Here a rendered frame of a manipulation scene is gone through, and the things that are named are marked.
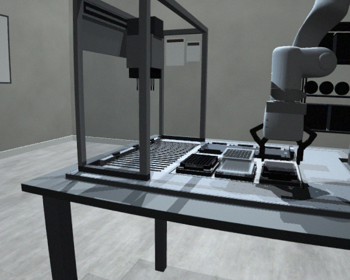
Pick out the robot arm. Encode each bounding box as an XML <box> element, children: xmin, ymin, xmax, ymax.
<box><xmin>266</xmin><ymin>0</ymin><xmax>350</xmax><ymax>115</ymax></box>

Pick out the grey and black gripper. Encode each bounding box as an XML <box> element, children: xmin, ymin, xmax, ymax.
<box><xmin>250</xmin><ymin>108</ymin><xmax>317</xmax><ymax>165</ymax></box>

